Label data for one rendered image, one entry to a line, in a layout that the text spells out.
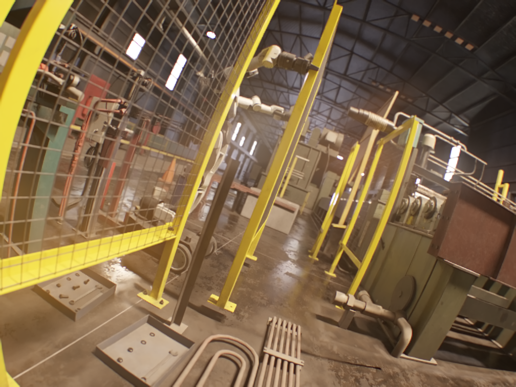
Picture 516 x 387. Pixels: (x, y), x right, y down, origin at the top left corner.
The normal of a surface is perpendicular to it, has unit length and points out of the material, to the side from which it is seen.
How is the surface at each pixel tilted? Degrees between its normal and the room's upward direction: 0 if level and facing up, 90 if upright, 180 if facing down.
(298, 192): 90
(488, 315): 90
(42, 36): 90
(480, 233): 90
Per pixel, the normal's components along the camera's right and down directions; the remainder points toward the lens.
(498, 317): -0.14, 0.00
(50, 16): 0.92, 0.37
